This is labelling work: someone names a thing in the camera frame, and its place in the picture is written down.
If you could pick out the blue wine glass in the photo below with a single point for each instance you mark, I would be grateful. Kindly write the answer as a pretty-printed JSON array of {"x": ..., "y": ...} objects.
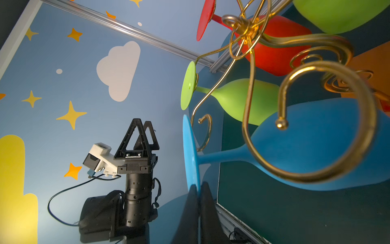
[{"x": 319, "y": 133}]

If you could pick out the green wine glass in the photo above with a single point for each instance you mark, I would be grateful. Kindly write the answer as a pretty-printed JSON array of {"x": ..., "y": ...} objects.
[
  {"x": 232, "y": 96},
  {"x": 340, "y": 16}
]

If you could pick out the gold wire glass rack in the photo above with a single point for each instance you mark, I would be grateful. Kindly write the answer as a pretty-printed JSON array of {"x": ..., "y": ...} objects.
[{"x": 368, "y": 36}]

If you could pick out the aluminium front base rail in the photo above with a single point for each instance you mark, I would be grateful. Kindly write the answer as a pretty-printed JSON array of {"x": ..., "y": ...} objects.
[{"x": 236, "y": 230}]

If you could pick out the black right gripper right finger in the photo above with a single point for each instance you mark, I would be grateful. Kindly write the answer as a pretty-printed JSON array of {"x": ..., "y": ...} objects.
[{"x": 211, "y": 229}]

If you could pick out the orange wooden rack base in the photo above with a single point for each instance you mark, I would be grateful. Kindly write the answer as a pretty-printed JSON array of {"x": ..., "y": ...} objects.
[{"x": 376, "y": 60}]

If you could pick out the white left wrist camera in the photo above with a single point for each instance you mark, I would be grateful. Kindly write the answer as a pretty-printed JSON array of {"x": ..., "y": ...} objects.
[{"x": 99, "y": 159}]

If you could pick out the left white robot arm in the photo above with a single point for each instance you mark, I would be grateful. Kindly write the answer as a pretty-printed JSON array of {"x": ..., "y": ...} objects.
[{"x": 123, "y": 215}]

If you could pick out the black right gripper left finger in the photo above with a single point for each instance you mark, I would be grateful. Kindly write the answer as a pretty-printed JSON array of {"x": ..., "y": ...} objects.
[{"x": 187, "y": 231}]

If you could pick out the left aluminium corner post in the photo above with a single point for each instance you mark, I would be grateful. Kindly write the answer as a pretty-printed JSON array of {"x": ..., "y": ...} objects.
[{"x": 122, "y": 27}]

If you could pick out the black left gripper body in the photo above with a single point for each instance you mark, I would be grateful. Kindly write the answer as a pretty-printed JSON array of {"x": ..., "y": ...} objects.
[{"x": 137, "y": 162}]

